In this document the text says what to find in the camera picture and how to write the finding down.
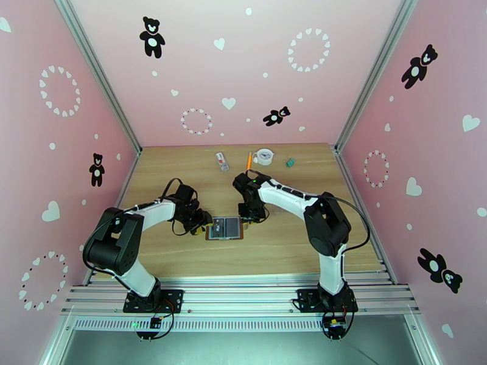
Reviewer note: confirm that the black circuit board yellow connector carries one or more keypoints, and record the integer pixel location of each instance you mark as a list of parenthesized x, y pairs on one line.
[(334, 326)]

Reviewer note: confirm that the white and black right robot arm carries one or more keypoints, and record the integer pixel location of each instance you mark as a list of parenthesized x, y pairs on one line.
[(331, 269)]

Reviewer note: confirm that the aluminium side rail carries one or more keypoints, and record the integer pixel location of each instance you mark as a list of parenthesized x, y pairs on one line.
[(382, 261), (130, 174)]

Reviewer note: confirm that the small white red tube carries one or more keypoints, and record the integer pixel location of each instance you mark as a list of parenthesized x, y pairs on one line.
[(222, 161)]

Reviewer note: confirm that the perforated metal strip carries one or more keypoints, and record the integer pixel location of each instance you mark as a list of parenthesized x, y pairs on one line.
[(239, 324)]

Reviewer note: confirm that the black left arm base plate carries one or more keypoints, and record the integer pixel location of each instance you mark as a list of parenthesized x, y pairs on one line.
[(175, 299)]

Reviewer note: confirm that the dark credit card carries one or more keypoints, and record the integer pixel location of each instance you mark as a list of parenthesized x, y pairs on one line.
[(217, 229), (233, 228)]

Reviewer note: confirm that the orange pencil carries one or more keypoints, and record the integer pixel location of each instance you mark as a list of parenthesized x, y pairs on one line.
[(249, 162)]

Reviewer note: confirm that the small black circuit board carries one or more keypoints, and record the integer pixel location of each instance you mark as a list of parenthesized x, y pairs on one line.
[(156, 323)]

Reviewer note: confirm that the green binder clip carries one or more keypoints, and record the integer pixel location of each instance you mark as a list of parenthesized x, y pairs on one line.
[(291, 162)]

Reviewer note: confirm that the aluminium frame post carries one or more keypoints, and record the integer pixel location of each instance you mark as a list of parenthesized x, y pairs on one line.
[(376, 67), (95, 71)]

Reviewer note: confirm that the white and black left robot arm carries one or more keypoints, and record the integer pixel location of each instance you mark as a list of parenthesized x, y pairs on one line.
[(140, 278)]

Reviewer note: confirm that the aluminium rail bed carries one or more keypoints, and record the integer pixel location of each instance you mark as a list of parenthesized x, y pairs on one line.
[(239, 295)]

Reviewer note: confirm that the brown leather card holder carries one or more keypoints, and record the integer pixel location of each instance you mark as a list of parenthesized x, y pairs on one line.
[(225, 228)]

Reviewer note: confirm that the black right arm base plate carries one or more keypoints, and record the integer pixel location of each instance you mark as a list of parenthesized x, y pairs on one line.
[(303, 299)]

